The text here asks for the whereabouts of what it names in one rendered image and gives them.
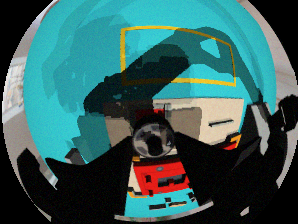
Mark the yellow rectangular outline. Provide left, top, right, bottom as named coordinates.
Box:
left=120, top=26, right=235, bottom=87

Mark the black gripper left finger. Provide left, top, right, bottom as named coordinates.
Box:
left=45, top=136, right=133, bottom=216

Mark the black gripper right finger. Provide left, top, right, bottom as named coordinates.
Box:
left=174, top=131, right=262, bottom=208

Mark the grey wheel with dark holes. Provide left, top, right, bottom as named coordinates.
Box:
left=130, top=115, right=177, bottom=159

